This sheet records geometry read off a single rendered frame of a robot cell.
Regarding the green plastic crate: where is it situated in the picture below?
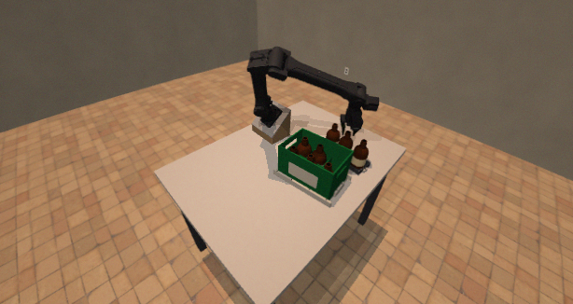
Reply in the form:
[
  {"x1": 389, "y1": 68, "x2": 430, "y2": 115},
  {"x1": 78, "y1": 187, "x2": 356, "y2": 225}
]
[{"x1": 278, "y1": 131, "x2": 354, "y2": 200}]

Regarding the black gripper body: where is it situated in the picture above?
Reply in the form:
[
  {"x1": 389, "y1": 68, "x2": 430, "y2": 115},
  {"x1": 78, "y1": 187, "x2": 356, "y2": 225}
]
[{"x1": 340, "y1": 108, "x2": 354, "y2": 127}]

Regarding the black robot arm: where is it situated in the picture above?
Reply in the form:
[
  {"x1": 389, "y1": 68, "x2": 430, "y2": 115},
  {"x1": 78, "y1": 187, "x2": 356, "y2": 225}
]
[{"x1": 247, "y1": 47, "x2": 379, "y2": 131}]

